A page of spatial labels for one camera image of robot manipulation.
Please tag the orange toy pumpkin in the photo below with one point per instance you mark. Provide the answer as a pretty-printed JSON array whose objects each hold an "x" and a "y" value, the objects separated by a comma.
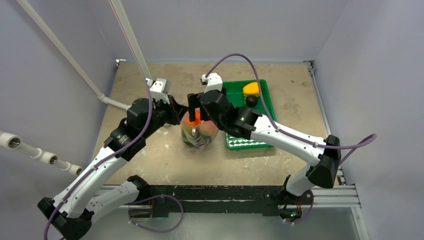
[{"x": 197, "y": 120}]

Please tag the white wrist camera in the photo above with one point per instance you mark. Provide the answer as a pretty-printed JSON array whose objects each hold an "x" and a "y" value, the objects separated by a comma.
[
  {"x": 159, "y": 89},
  {"x": 212, "y": 82}
]

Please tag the yellow toy bell pepper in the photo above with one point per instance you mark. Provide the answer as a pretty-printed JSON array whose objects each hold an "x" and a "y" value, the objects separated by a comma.
[{"x": 251, "y": 89}]

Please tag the toy peach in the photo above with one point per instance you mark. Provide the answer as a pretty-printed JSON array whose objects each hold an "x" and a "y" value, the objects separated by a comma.
[{"x": 208, "y": 129}]

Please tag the clear pink zip top bag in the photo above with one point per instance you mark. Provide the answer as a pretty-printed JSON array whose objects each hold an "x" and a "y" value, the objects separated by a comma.
[{"x": 192, "y": 137}]

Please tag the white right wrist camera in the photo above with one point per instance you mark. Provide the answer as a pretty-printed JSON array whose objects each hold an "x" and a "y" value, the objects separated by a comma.
[{"x": 212, "y": 82}]

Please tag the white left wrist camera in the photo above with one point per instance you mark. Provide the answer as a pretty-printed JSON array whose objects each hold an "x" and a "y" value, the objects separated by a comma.
[{"x": 159, "y": 89}]

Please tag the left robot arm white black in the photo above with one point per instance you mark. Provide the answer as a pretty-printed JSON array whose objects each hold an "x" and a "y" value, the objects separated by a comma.
[{"x": 73, "y": 211}]

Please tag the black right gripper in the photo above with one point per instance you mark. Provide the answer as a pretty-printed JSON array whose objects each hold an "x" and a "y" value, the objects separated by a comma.
[{"x": 192, "y": 100}]

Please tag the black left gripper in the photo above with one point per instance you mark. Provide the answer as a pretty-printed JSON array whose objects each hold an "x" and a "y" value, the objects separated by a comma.
[{"x": 175, "y": 110}]

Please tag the white pvc pipe frame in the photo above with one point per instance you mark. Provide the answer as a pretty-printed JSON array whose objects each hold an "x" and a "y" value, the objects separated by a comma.
[{"x": 56, "y": 73}]

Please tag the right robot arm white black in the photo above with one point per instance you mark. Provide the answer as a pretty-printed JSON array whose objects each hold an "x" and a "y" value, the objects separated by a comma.
[{"x": 320, "y": 154}]

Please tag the green plastic tray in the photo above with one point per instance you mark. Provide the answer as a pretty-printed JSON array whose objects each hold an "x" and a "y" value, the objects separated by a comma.
[{"x": 235, "y": 96}]

